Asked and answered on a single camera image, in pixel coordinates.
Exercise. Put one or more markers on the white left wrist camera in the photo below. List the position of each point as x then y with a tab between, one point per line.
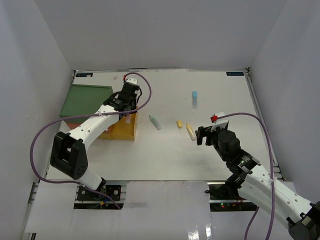
131	80

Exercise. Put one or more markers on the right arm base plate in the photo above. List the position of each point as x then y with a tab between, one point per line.
220	200

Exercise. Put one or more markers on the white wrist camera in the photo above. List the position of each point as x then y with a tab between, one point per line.
218	119
131	80

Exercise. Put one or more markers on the blue table label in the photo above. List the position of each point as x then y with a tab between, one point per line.
234	73
84	75

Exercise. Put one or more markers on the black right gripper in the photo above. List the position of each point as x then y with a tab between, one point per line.
206	132

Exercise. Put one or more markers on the yellow highlighter cap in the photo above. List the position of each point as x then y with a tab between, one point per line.
179	123

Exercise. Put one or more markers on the orange cap highlighter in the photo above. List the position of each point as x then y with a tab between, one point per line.
128	119

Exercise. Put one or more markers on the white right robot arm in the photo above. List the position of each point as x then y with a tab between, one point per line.
250	180

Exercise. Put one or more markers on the blue cap highlighter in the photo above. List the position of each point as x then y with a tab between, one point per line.
194	99

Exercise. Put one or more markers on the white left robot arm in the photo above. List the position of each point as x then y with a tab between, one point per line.
166	154

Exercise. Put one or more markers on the yellow drawer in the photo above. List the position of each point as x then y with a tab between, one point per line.
121	130

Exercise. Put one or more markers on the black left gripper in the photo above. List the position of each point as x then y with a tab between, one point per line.
134	105

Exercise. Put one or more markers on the red drawer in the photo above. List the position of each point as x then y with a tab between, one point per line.
72	125

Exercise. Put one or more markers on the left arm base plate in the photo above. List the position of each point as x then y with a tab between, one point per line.
88	200

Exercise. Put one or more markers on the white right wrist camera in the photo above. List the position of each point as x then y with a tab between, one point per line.
218	119

